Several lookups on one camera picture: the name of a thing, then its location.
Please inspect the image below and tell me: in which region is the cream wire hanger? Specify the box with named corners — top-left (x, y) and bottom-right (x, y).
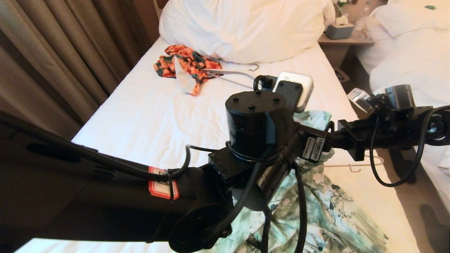
top-left (323, 155), bottom-right (385, 174)

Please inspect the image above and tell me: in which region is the green leaf print shirt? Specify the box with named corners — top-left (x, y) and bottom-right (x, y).
top-left (207, 110), bottom-right (389, 253)

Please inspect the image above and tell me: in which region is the grey hanger with clips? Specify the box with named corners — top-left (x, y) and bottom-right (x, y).
top-left (203, 63), bottom-right (261, 89)

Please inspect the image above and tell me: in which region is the black slipper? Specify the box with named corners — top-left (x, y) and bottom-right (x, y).
top-left (418, 205), bottom-right (450, 253)
top-left (388, 149), bottom-right (416, 184)

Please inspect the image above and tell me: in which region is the wooden nightstand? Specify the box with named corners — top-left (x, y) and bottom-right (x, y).
top-left (317, 33), bottom-right (375, 69)

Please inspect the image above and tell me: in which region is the white duvet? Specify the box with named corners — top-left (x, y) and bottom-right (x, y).
top-left (355, 21), bottom-right (450, 109)

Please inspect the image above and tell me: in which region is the grey tissue box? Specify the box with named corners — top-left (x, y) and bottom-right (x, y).
top-left (325, 16), bottom-right (355, 40)

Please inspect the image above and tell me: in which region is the clear plastic bottle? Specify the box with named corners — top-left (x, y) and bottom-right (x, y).
top-left (353, 2), bottom-right (370, 35)

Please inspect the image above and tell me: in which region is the white flower plant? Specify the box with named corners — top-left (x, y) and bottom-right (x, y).
top-left (330, 0), bottom-right (349, 16)

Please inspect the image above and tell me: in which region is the large white pillow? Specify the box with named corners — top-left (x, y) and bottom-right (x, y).
top-left (158, 0), bottom-right (336, 64)

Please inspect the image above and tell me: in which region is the small white pillow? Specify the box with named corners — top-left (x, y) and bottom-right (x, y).
top-left (366, 0), bottom-right (450, 38)

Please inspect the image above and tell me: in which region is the orange floral garment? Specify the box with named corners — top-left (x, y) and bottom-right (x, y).
top-left (153, 45), bottom-right (223, 97)

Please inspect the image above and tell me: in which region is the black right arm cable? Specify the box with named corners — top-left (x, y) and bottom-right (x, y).
top-left (368, 105), bottom-right (450, 188)

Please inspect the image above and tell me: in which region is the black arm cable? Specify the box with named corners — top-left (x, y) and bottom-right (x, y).
top-left (0, 116), bottom-right (232, 183)
top-left (368, 105), bottom-right (450, 188)

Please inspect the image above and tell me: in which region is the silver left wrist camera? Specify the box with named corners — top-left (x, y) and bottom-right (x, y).
top-left (274, 71), bottom-right (314, 113)

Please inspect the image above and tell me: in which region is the black left camera bracket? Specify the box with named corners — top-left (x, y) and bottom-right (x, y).
top-left (253, 74), bottom-right (303, 112)

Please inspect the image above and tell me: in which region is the black left camera cable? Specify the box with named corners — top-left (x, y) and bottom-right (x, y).
top-left (260, 163), bottom-right (308, 253)

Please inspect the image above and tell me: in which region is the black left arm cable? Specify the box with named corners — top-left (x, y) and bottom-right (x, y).
top-left (0, 116), bottom-right (232, 183)

